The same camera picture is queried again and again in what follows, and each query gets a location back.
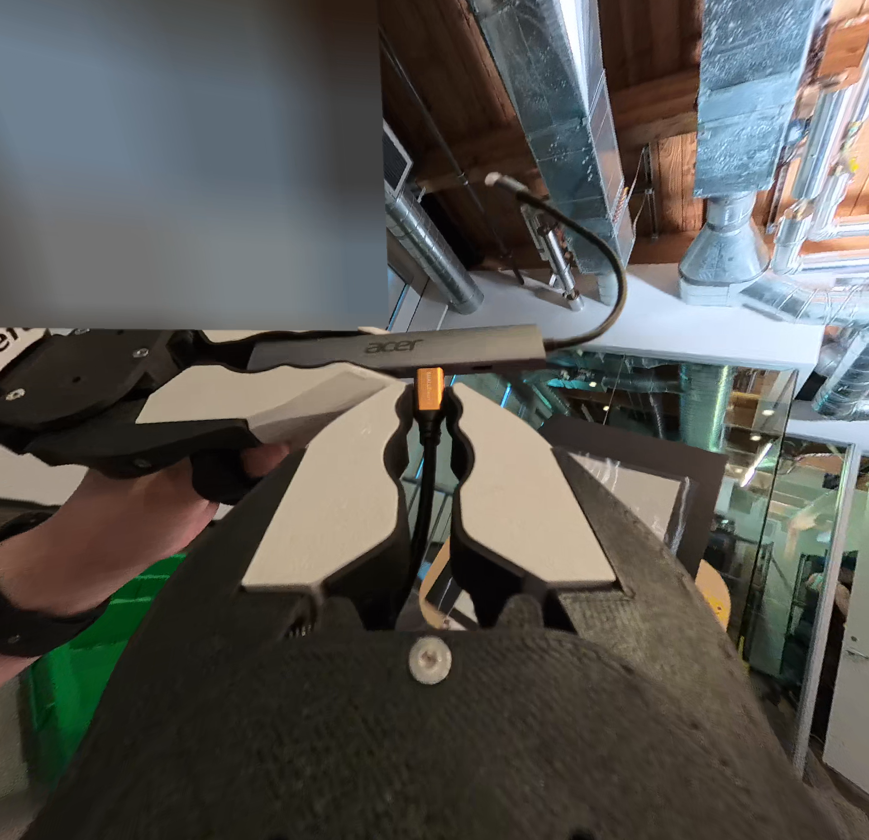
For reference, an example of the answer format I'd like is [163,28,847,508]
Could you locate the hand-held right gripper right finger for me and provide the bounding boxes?
[447,380,620,590]

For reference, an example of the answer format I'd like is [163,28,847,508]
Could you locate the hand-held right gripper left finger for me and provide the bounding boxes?
[239,379,413,594]

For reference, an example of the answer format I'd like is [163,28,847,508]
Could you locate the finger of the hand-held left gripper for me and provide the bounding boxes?
[192,323,389,370]
[134,362,403,449]

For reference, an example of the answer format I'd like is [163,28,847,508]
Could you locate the orange plug usb-c cable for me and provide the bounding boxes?
[401,367,447,603]

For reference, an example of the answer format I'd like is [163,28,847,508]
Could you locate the grey usb hub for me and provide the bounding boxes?
[248,173,627,380]

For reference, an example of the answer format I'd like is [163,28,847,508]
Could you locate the person's left forearm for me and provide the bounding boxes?
[0,645,48,686]

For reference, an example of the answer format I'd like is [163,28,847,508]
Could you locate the person's left hand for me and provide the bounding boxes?
[0,443,294,610]

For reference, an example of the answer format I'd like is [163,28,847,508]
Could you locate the laminated instruction board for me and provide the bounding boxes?
[542,414,729,578]

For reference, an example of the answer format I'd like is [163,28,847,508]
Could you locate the black wrist wrap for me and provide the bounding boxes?
[0,582,106,659]

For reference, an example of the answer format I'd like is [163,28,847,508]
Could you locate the green plastic bin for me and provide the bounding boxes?
[26,551,196,795]

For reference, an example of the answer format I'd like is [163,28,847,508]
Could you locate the silver insulated pipes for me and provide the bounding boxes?
[766,83,869,279]

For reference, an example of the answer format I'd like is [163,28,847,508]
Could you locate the silver spiral air duct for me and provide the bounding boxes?
[382,187,486,316]

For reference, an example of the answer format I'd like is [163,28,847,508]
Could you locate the silver rectangular air duct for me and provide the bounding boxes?
[678,0,840,306]
[458,0,637,306]

